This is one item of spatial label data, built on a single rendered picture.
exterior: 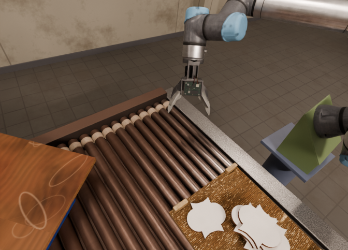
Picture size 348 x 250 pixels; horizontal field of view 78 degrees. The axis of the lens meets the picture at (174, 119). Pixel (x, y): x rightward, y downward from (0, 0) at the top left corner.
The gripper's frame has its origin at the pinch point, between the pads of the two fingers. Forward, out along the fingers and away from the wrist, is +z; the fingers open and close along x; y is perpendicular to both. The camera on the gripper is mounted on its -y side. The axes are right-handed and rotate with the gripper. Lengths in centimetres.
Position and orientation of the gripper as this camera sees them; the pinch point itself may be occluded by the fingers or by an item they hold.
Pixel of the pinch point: (188, 114)
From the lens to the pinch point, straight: 80.3
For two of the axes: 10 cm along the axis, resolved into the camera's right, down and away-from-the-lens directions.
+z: -0.6, 9.5, 3.2
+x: 10.0, 0.6, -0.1
